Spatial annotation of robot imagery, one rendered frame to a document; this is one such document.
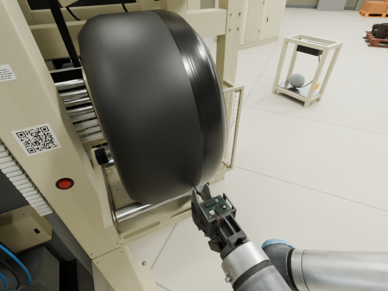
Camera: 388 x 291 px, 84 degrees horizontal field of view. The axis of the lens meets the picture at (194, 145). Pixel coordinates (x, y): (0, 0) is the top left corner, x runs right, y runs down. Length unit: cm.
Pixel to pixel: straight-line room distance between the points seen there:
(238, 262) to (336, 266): 19
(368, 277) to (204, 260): 124
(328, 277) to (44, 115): 69
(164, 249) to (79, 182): 109
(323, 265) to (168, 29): 59
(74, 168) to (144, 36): 40
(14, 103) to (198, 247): 141
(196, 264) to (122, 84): 138
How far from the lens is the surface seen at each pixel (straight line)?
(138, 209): 77
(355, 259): 55
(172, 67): 47
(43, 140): 63
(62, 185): 72
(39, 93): 58
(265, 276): 45
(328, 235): 197
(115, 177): 104
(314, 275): 56
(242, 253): 46
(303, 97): 338
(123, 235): 80
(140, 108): 44
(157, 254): 169
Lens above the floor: 153
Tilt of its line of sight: 40 degrees down
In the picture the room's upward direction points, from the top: 1 degrees counter-clockwise
